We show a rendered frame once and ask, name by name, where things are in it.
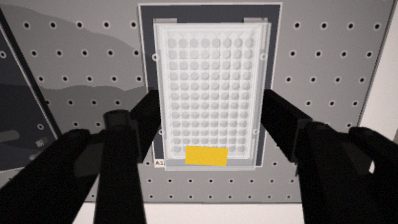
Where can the grey perforated base plate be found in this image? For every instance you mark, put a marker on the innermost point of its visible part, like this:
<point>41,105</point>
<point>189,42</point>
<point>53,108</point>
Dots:
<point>86,58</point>

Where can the dark grey rectangular frame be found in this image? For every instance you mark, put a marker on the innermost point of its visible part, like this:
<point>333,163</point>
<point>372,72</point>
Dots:
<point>25,117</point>
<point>219,12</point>

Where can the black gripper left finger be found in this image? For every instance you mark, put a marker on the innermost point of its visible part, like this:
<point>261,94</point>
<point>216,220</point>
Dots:
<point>51,189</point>

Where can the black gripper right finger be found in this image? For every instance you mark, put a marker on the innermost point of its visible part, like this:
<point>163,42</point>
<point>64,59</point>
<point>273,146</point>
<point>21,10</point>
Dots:
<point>332,191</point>

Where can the clear plastic plate lid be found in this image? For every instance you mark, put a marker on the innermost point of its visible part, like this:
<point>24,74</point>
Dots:
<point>211,79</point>

